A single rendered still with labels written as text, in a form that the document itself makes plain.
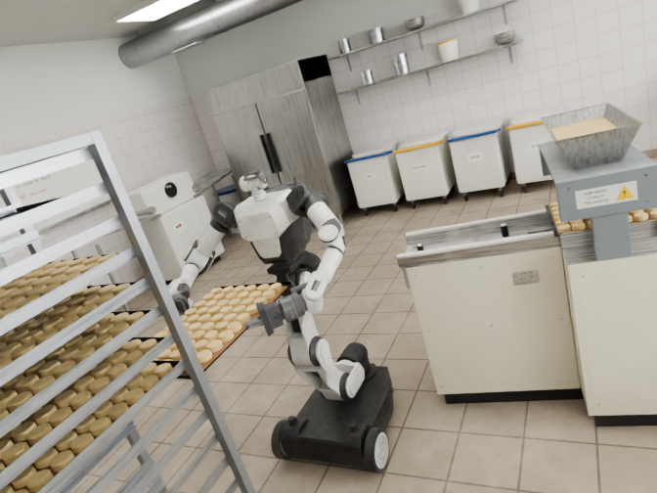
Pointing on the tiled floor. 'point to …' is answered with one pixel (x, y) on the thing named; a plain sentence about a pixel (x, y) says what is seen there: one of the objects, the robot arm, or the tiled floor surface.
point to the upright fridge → (287, 129)
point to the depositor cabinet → (615, 332)
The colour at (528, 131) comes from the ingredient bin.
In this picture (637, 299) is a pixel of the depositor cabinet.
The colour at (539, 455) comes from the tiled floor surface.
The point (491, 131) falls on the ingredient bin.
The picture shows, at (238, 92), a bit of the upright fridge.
